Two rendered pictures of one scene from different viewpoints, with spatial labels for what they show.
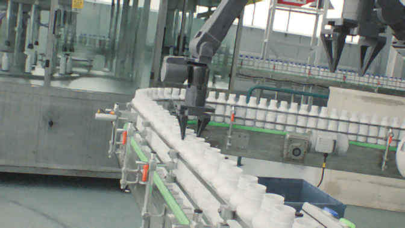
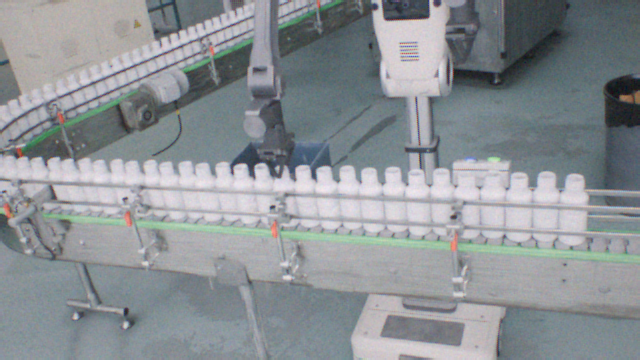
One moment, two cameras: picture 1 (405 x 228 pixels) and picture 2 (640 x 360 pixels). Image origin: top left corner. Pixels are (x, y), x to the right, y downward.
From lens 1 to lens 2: 123 cm
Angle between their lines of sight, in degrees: 50
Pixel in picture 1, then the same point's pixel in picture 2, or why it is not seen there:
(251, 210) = (475, 192)
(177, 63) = (264, 111)
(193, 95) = (280, 132)
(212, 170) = (374, 185)
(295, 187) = (250, 154)
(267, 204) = (496, 181)
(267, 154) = (111, 135)
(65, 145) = not seen: outside the picture
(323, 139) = (168, 86)
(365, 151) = (193, 75)
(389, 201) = not seen: hidden behind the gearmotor
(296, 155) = (148, 119)
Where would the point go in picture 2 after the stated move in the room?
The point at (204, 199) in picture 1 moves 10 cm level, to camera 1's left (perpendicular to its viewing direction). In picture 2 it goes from (377, 211) to (355, 231)
